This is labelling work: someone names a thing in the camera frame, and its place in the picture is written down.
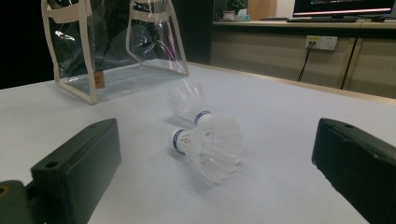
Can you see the transparent bag with beige trim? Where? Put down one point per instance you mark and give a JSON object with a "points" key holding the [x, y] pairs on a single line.
{"points": [[88, 62]]}

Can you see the white shuttlecock with blue band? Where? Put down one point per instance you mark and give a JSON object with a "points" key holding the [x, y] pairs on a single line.
{"points": [[185, 141], [188, 101]]}

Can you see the long wooden counter desk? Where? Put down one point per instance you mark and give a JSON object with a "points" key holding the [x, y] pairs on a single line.
{"points": [[258, 56]]}

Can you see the wooden door panel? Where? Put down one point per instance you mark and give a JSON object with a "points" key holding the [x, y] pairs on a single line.
{"points": [[261, 9]]}

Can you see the black computer mouse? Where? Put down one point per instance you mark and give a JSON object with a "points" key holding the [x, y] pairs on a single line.
{"points": [[378, 18]]}

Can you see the black computer monitor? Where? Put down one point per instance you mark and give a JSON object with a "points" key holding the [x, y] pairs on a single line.
{"points": [[339, 5]]}

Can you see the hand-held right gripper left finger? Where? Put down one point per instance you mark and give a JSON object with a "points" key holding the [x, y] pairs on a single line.
{"points": [[77, 174]]}

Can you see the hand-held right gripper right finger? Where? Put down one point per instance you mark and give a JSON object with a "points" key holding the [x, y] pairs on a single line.
{"points": [[361, 165]]}

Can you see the small grey pot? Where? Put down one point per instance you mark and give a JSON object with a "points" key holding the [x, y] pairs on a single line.
{"points": [[229, 16]]}

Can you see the white wall socket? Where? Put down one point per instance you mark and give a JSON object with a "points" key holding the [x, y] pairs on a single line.
{"points": [[327, 43]]}

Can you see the teal tissue box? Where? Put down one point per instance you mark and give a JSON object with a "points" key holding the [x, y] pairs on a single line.
{"points": [[243, 16]]}

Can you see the green potted plant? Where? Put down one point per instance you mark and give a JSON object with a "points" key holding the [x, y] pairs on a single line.
{"points": [[236, 4]]}

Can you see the black keyboard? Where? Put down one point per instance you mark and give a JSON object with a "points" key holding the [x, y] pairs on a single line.
{"points": [[320, 19]]}

